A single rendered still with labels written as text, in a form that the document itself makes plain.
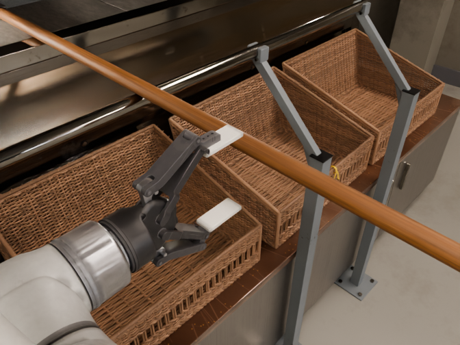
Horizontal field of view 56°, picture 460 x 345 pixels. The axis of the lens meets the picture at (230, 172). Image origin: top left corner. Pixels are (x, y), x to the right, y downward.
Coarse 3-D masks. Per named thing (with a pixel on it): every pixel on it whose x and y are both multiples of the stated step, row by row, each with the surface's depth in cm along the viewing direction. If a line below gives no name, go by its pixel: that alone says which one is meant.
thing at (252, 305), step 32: (448, 96) 208; (448, 128) 207; (416, 160) 189; (416, 192) 217; (320, 224) 140; (352, 224) 162; (288, 256) 129; (320, 256) 152; (352, 256) 182; (256, 288) 121; (288, 288) 142; (320, 288) 169; (192, 320) 112; (224, 320) 117; (256, 320) 134
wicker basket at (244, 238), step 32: (96, 160) 125; (32, 192) 115; (64, 192) 121; (96, 192) 128; (128, 192) 135; (192, 192) 137; (224, 192) 124; (0, 224) 111; (32, 224) 116; (64, 224) 123; (192, 224) 139; (224, 224) 132; (256, 224) 119; (192, 256) 128; (224, 256) 110; (256, 256) 125; (128, 288) 119; (160, 288) 119; (192, 288) 107; (224, 288) 119; (96, 320) 111; (128, 320) 111; (160, 320) 103
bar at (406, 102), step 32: (288, 32) 111; (224, 64) 97; (256, 64) 107; (416, 96) 133; (64, 128) 75; (0, 160) 69; (320, 160) 105; (384, 160) 150; (384, 192) 156; (352, 288) 189; (288, 320) 150
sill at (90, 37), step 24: (168, 0) 130; (192, 0) 130; (216, 0) 137; (96, 24) 114; (120, 24) 116; (144, 24) 122; (0, 48) 101; (24, 48) 101; (48, 48) 105; (0, 72) 99
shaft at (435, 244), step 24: (24, 24) 106; (72, 48) 94; (120, 72) 85; (144, 96) 81; (168, 96) 78; (192, 120) 73; (216, 120) 71; (240, 144) 67; (264, 144) 66; (288, 168) 62; (312, 168) 61; (336, 192) 58; (360, 192) 57; (360, 216) 57; (384, 216) 54; (408, 240) 53; (432, 240) 51; (456, 264) 50
